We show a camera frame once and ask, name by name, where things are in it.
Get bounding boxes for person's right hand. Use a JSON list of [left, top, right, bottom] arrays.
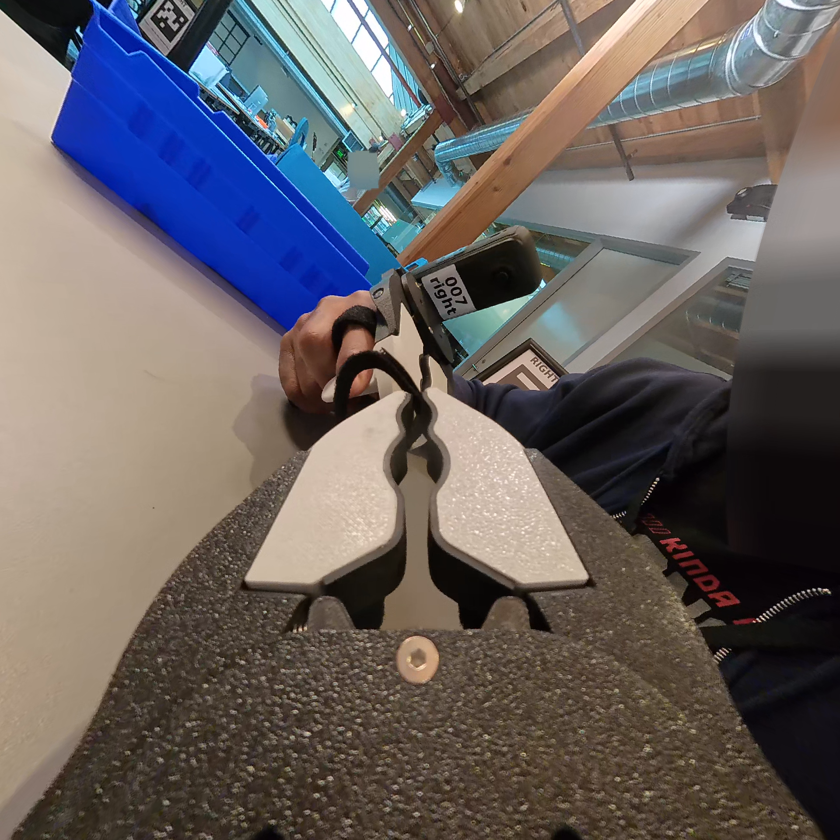
[[279, 292, 388, 418]]

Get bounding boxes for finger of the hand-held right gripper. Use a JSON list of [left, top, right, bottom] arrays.
[[374, 322, 427, 401]]

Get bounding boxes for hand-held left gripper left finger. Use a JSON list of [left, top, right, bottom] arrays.
[[245, 392, 410, 594]]

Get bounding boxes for framed wall sign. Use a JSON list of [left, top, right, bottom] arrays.
[[476, 339, 568, 392]]

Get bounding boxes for large blue plastic bin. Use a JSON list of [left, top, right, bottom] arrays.
[[53, 7, 382, 329]]

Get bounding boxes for silver air duct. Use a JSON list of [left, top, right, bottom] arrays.
[[434, 0, 840, 165]]

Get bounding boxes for black velcro strap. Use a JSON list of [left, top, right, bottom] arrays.
[[331, 346, 437, 454]]

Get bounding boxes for blue plastic bins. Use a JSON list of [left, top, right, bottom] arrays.
[[273, 121, 401, 283]]

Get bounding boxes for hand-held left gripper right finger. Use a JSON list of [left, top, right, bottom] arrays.
[[427, 388, 592, 594]]

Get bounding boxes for wooden post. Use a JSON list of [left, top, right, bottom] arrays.
[[401, 0, 716, 263]]

